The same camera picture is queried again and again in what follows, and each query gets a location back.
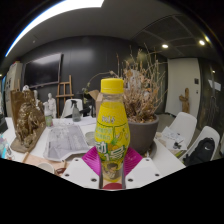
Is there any cardboard box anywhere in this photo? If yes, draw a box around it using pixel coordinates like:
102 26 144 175
88 89 104 118

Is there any clear spray bottle green label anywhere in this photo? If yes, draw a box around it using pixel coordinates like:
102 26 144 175
44 101 54 128

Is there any black backpack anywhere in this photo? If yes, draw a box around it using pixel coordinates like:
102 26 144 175
183 137 216 167

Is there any grey printed paper sheet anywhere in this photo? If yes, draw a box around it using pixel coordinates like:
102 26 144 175
43 123 91 163

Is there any wooden figure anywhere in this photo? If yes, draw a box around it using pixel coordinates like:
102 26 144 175
178 87 191 114

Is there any black wall screen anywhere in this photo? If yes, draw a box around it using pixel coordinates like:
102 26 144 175
23 53 63 89

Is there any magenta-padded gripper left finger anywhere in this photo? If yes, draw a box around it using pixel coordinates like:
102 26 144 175
61 146 102 190

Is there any white cabinet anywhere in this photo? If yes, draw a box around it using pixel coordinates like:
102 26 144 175
4 61 24 118

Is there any grey pot with dried plant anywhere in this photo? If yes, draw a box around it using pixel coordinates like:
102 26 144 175
86 46 167 156

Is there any yellow drink bottle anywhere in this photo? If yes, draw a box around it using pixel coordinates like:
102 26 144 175
94 78 131 184

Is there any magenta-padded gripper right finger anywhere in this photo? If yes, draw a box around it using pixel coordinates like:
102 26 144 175
123 146 164 190

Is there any dark spray bottle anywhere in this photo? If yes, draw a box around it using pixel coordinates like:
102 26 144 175
70 99 83 123

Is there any flat round red coaster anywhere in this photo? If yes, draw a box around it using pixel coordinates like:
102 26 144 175
102 182 124 191

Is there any brown carved sculpture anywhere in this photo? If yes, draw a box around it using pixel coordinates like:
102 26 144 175
9 89 47 154

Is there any grey plant saucer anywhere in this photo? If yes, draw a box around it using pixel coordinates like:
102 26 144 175
144 141 158 159

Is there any white plastic chair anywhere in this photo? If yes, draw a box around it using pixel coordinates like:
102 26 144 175
183 125 221 166
61 98 84 118
168 111 198 148

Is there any wooden easel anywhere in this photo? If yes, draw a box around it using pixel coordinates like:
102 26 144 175
55 74 75 118

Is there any white paper stack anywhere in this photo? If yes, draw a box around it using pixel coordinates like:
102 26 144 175
161 126 188 151

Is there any white plaster bust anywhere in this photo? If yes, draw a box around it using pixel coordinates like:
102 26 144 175
47 92 58 119

